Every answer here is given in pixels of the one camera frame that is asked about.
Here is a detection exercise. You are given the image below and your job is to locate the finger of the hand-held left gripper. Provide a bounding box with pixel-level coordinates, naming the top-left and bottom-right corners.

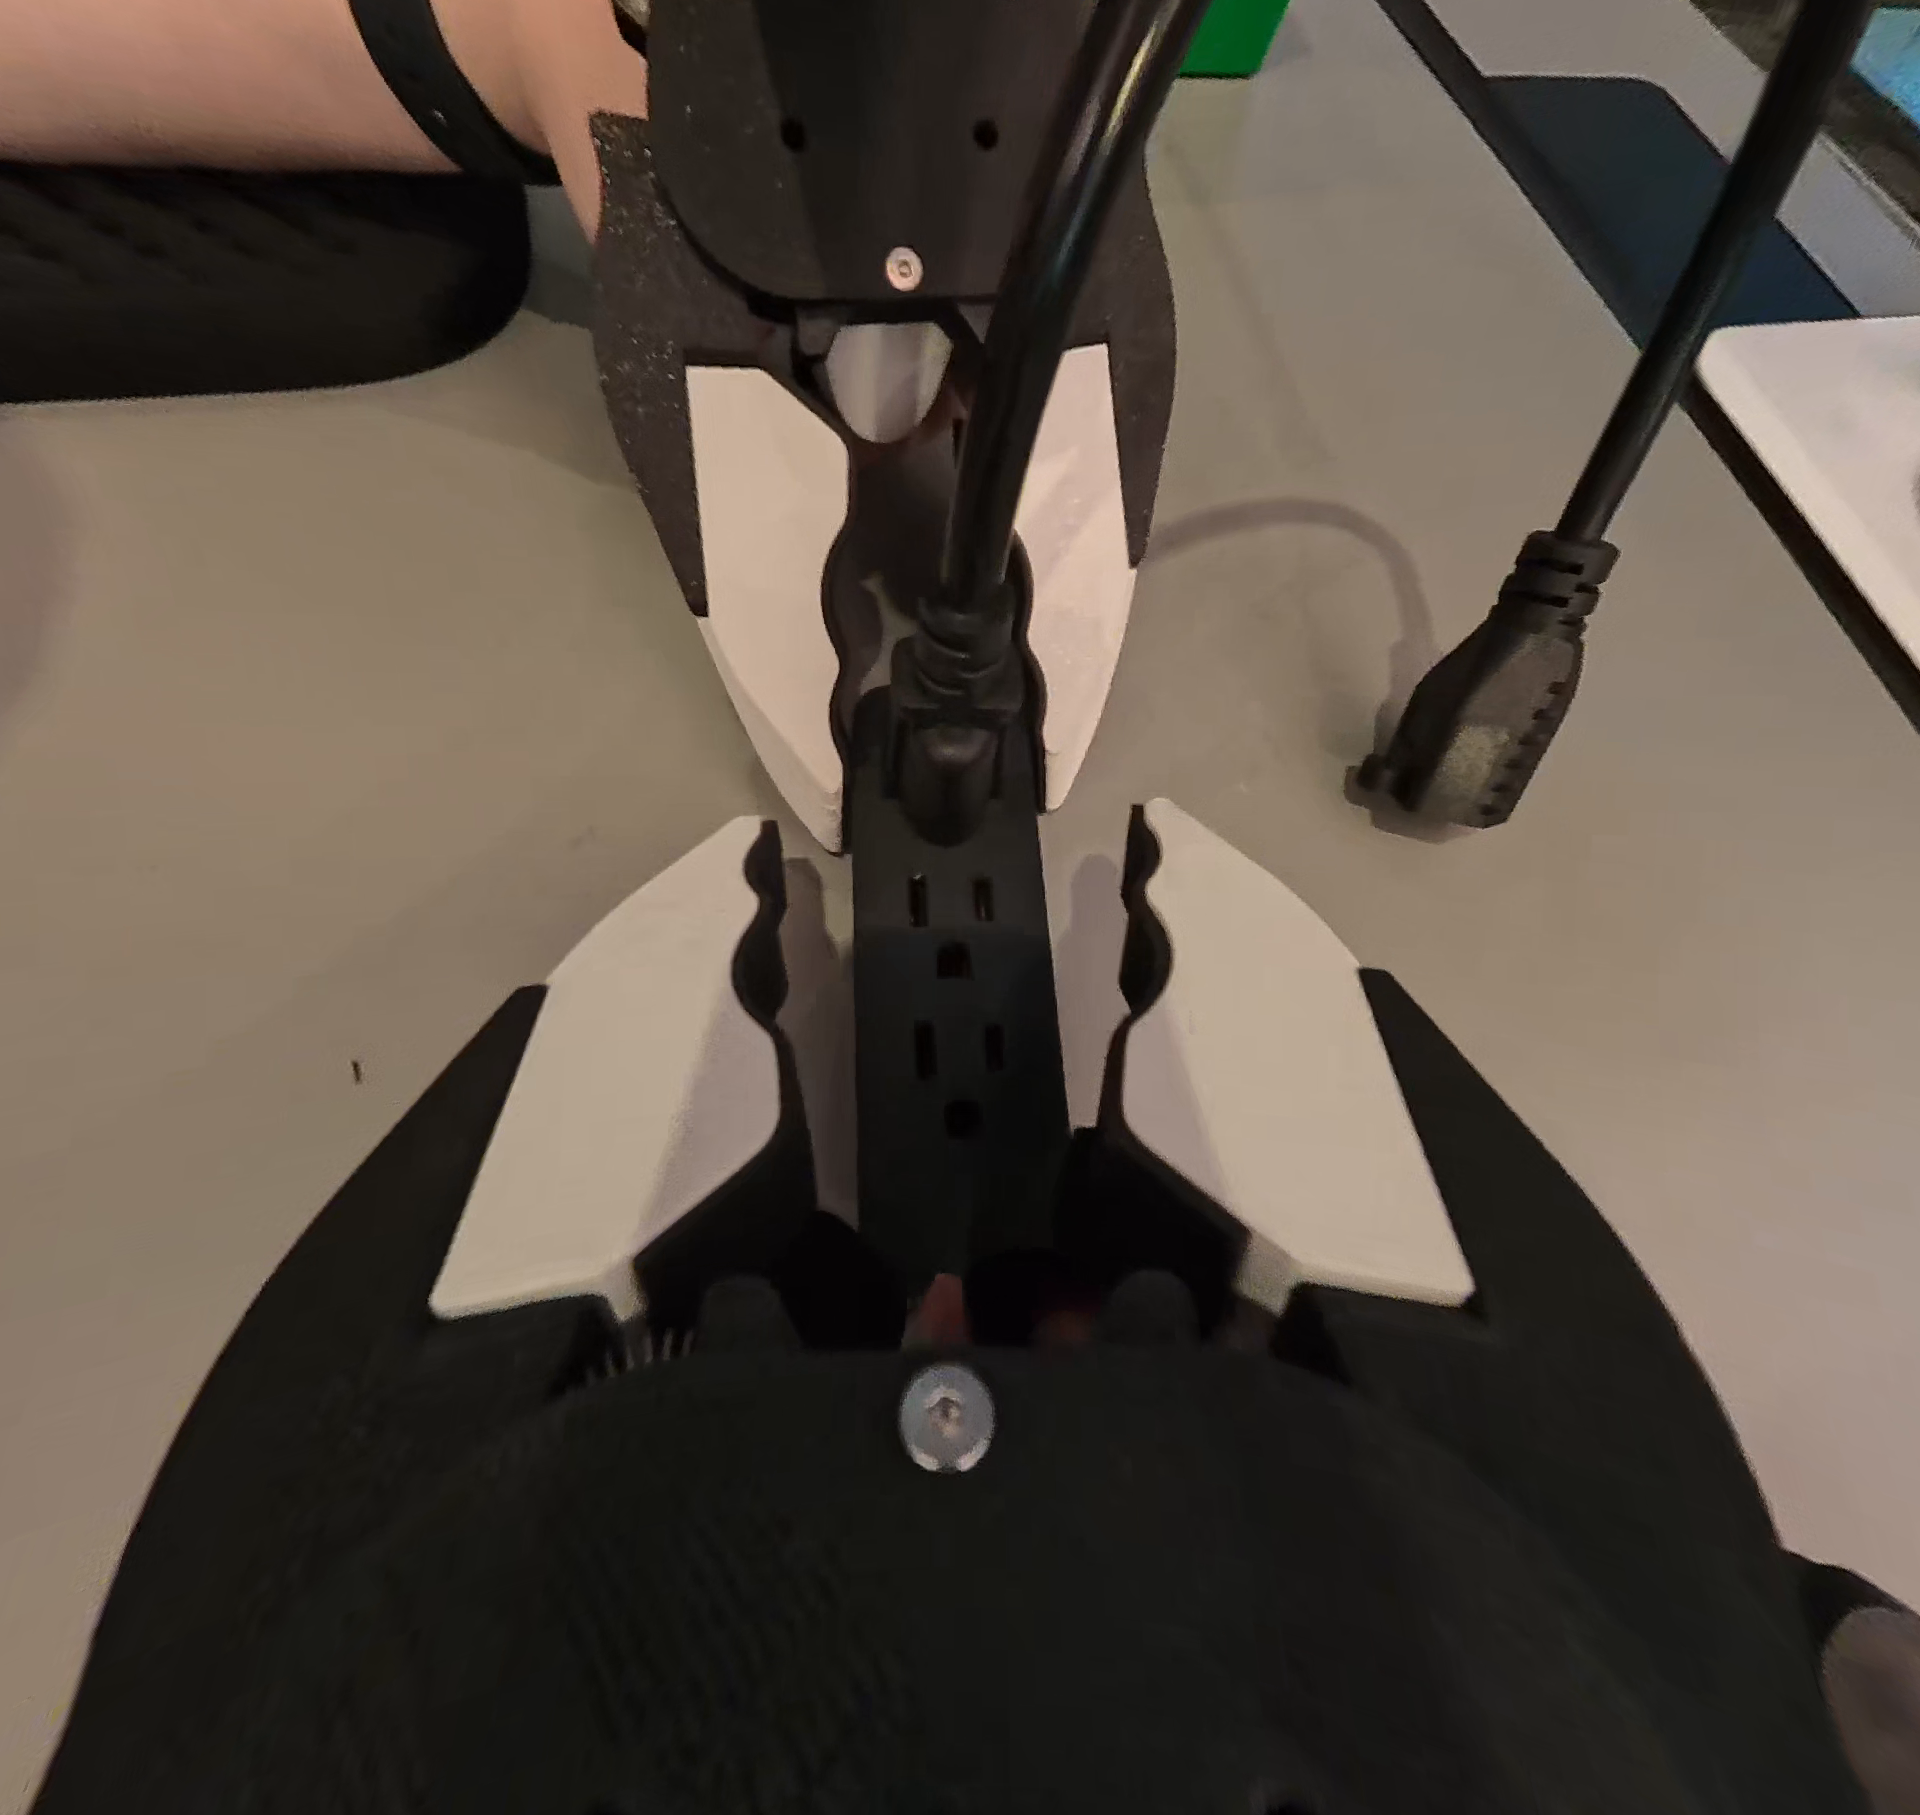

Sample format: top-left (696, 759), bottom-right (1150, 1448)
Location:
top-left (682, 359), bottom-right (902, 850)
top-left (1009, 342), bottom-right (1133, 811)

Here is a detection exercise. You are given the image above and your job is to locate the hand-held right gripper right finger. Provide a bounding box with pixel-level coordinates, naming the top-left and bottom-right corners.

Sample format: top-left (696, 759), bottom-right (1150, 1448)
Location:
top-left (1073, 799), bottom-right (1478, 1325)

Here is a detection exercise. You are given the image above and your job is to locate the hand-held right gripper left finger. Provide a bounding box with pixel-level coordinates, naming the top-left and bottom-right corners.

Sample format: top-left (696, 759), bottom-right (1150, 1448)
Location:
top-left (431, 813), bottom-right (824, 1325)

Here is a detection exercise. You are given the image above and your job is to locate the black power cable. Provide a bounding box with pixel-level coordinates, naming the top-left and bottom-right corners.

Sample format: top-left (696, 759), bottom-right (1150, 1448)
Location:
top-left (937, 0), bottom-right (1895, 616)

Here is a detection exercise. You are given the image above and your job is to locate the black power strip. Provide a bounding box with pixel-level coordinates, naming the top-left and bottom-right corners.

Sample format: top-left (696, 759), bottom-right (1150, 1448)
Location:
top-left (845, 615), bottom-right (1079, 1299)

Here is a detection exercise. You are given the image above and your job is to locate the person's left forearm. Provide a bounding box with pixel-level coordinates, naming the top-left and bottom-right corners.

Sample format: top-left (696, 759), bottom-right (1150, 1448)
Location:
top-left (0, 0), bottom-right (650, 188)

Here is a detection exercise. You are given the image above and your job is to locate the black chair armrest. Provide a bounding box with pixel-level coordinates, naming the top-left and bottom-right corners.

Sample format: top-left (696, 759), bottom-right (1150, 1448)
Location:
top-left (0, 157), bottom-right (533, 407)

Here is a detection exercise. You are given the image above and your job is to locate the black angled cord connector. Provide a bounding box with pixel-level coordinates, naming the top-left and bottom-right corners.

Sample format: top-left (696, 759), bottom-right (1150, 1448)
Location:
top-left (1346, 529), bottom-right (1625, 834)

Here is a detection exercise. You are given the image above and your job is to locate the black wrist strap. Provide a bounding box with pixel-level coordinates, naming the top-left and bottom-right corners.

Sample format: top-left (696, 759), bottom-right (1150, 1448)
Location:
top-left (326, 0), bottom-right (564, 184)

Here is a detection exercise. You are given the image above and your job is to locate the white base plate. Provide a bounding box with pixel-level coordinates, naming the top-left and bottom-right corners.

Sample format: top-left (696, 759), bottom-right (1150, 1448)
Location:
top-left (1692, 315), bottom-right (1920, 735)

